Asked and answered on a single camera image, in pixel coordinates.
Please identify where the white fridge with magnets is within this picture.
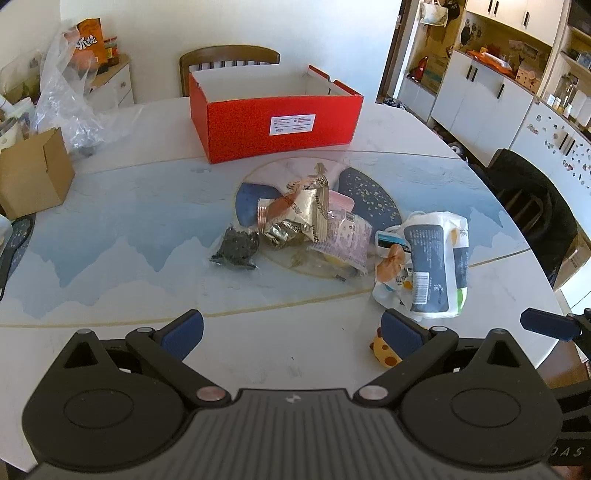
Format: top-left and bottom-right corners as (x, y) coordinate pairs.
(510, 101), (591, 237)

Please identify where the pink bread package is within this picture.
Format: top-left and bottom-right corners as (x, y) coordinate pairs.
(308, 209), (373, 274)

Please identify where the pink ridged pad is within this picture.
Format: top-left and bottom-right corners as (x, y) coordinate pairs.
(329, 190), (355, 212)

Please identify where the clear plastic bag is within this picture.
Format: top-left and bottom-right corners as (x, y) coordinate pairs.
(33, 27), (142, 159)

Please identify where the black chair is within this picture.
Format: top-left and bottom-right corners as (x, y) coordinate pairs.
(469, 149), (578, 285)

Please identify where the chicken breast snack pouch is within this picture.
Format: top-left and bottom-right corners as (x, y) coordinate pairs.
(375, 231), (413, 292)

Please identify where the red cardboard box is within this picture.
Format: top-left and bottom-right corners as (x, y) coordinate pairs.
(188, 64), (363, 164)

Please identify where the orange snack bag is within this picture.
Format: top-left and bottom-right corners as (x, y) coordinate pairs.
(73, 18), (108, 72)

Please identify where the small brown cardboard box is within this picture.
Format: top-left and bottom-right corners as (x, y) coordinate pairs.
(0, 128), (75, 220)

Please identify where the white drawer cabinet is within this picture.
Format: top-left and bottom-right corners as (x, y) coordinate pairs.
(87, 54), (135, 112)

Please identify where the glass sauce jar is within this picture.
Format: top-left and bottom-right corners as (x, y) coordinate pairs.
(104, 36), (119, 67)

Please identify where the white tissue pack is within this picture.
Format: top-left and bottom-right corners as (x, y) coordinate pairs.
(372, 210), (471, 322)

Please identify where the yellow giraffe toy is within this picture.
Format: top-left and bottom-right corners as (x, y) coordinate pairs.
(370, 328), (402, 369)

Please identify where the gold foil snack bag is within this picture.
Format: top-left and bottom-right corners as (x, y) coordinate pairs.
(257, 175), (329, 248)

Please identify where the brown wooden chair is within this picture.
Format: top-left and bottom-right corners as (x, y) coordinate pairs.
(178, 45), (280, 97)

